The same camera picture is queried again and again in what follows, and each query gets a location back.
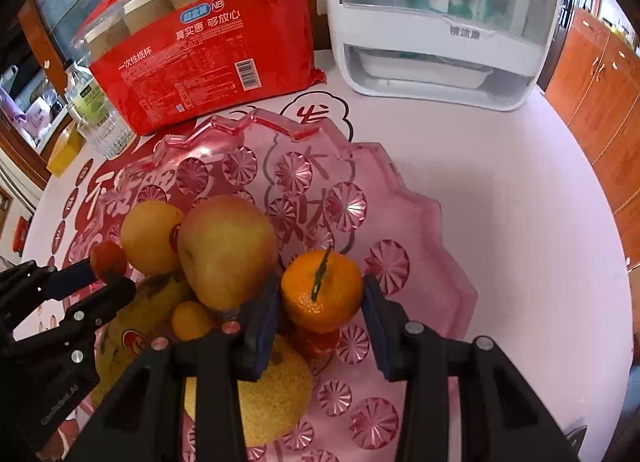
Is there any small yellow kumquat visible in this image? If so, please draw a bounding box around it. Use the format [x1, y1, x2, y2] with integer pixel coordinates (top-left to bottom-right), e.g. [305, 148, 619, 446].
[171, 301, 217, 341]

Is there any pink glass fruit bowl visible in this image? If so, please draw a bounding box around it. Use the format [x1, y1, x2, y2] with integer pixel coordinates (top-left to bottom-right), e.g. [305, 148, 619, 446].
[53, 109, 477, 461]

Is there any large red apple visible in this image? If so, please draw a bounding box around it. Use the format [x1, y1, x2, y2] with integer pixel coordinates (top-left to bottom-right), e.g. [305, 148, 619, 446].
[177, 195, 278, 312]

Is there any small red tomato fruit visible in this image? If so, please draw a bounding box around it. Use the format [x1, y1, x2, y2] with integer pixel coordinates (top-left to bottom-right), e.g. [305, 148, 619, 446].
[288, 328, 340, 359]

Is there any yellow striped round fruit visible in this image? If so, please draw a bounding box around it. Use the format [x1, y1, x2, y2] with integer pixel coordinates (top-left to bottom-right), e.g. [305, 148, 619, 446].
[120, 200, 184, 276]

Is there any yellow pear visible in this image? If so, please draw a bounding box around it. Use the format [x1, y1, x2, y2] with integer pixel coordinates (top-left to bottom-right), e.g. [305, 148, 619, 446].
[183, 334, 316, 449]

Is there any glass bottle green label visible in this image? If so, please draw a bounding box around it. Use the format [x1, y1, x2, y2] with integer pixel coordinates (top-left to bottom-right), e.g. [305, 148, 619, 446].
[65, 60, 108, 125]

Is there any small red orange fruit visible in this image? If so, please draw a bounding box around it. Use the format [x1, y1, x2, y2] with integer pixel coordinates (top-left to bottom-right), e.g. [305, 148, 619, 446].
[89, 240, 128, 283]

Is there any orange tangerine with leaf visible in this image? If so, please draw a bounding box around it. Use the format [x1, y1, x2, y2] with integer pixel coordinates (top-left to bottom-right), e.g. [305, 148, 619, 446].
[281, 249, 363, 333]

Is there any spotted yellow banana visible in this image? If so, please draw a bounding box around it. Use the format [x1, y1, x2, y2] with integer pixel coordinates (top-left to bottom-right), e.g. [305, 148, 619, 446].
[90, 269, 192, 409]

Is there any clear drinking glass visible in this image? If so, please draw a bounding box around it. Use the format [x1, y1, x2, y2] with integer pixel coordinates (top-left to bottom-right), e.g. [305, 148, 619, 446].
[84, 110, 136, 160]

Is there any white countertop cup cabinet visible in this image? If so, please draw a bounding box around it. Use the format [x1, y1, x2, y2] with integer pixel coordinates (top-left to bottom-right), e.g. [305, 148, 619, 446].
[326, 0, 560, 111]

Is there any red paper cup package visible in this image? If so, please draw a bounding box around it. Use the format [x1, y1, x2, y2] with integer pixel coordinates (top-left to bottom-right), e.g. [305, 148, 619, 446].
[72, 0, 326, 135]

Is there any yellow box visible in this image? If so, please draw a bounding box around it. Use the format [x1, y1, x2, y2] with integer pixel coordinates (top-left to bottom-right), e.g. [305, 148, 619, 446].
[47, 121, 86, 177]

